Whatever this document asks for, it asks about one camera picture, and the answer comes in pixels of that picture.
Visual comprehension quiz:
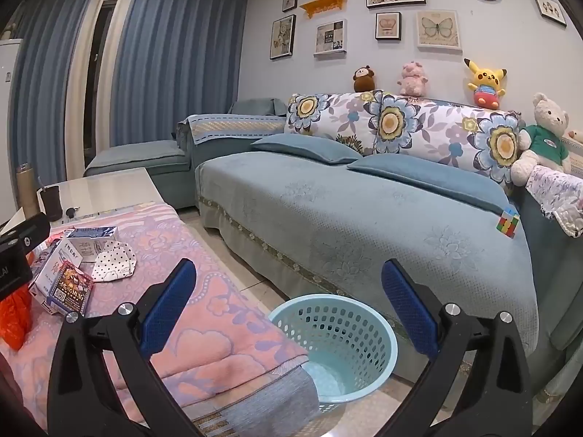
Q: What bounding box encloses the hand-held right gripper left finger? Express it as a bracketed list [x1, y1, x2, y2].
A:
[47, 258, 197, 437]

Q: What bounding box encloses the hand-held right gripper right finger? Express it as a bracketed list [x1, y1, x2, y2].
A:
[381, 259, 533, 437]

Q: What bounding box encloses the light blue plastic basket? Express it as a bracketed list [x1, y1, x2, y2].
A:
[269, 294, 398, 413]

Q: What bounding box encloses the orange plastic bag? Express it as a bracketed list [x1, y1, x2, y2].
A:
[0, 289, 34, 351]

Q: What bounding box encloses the white box red print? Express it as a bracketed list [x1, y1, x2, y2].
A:
[30, 238, 83, 303]

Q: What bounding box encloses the pink floral blanket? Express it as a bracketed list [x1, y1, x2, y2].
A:
[0, 202, 322, 437]

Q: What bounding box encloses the dark cup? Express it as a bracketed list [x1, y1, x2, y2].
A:
[39, 175, 63, 222]

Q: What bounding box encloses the brown thermos bottle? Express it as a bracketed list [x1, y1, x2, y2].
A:
[17, 162, 41, 219]

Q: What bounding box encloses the polka dot face mask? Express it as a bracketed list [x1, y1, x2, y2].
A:
[91, 240, 137, 282]

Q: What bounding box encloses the dark colourful box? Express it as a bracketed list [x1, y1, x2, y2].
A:
[49, 259, 94, 316]

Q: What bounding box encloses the white blue-printed box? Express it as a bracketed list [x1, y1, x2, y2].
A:
[64, 226, 120, 267]

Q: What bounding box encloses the white coffee table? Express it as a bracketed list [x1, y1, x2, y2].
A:
[39, 167, 165, 224]

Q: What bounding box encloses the teal embossed sofa cover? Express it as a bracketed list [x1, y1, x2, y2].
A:
[195, 148, 539, 360]

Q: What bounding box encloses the white refrigerator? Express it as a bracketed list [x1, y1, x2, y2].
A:
[0, 39, 23, 219]

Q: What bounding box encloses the colourful puzzle cube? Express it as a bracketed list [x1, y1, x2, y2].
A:
[496, 207, 521, 239]

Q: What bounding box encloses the teal sofa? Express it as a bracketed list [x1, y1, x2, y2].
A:
[83, 98, 583, 374]

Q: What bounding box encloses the blue curtain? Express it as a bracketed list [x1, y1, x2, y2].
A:
[9, 0, 98, 187]
[109, 0, 249, 146]

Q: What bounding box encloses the floral back cushion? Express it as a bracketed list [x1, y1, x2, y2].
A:
[285, 92, 383, 155]
[371, 93, 524, 183]

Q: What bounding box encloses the cream curtain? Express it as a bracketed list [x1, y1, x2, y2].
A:
[66, 0, 137, 171]

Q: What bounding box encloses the floral quilted armrest cloth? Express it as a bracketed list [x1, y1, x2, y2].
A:
[525, 165, 583, 240]

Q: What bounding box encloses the teal cloth with woven stripe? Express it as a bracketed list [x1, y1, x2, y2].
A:
[177, 114, 287, 144]

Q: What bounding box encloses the white teddy bear green shirt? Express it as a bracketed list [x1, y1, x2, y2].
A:
[510, 92, 572, 187]

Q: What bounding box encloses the pink pig plush toy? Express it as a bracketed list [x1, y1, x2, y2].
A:
[396, 60, 429, 97]

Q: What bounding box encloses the brown monkey plush toy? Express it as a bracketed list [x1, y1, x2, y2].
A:
[353, 64, 376, 93]

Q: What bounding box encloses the yellow mouse plush toy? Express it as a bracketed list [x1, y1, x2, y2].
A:
[463, 58, 508, 110]

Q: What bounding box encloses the butterfly picture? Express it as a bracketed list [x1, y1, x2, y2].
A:
[415, 9, 462, 52]

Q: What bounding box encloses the white collage canvas picture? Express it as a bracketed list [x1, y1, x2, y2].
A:
[313, 19, 348, 58]

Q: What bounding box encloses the crown picture frame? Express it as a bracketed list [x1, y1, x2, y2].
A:
[375, 12, 402, 42]

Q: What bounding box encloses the tall black picture frame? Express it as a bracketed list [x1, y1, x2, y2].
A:
[270, 15, 297, 60]

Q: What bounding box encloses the orange wall shelf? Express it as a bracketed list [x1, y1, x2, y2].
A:
[299, 0, 348, 19]

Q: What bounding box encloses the black frame with three figures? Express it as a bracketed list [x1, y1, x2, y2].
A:
[533, 0, 568, 27]

